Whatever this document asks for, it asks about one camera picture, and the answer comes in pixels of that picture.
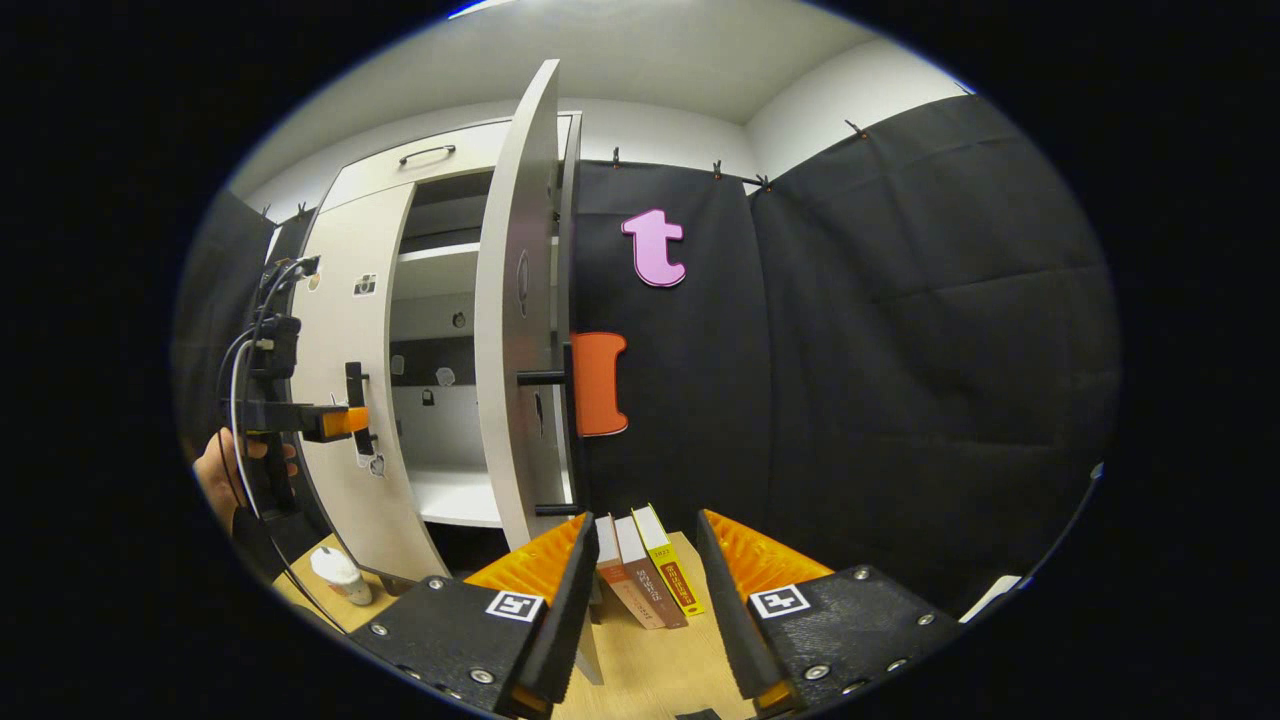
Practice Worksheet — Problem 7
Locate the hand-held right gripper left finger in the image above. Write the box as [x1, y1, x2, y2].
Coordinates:
[348, 512, 601, 719]

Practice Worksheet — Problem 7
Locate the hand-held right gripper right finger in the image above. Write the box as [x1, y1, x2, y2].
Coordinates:
[696, 508, 966, 716]

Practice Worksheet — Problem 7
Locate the black door handle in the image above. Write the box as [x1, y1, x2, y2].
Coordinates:
[517, 340, 583, 518]
[345, 362, 377, 457]

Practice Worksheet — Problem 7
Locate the white cabinet door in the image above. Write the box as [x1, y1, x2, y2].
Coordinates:
[473, 58, 566, 551]
[290, 182, 451, 583]

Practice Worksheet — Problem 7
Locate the white double-door shoe cabinet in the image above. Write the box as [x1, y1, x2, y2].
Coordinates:
[290, 110, 583, 596]

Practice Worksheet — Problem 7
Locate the white cabinet shelf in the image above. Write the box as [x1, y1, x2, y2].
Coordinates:
[397, 238, 561, 264]
[410, 465, 576, 529]

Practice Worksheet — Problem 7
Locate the yellow book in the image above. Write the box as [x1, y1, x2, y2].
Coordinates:
[632, 503, 707, 618]

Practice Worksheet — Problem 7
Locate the salmon book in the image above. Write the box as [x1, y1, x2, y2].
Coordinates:
[594, 514, 667, 632]

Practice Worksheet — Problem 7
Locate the brown book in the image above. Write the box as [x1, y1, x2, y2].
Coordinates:
[613, 514, 691, 631]

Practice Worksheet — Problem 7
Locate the white lidded cup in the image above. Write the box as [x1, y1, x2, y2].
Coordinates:
[310, 546, 374, 607]

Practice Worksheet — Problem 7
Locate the black backdrop cloth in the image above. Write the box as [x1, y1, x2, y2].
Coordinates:
[172, 95, 1121, 616]

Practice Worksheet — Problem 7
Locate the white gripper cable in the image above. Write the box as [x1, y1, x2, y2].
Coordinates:
[230, 338, 351, 633]

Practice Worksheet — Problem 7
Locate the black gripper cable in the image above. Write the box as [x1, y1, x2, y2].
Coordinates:
[215, 255, 321, 501]

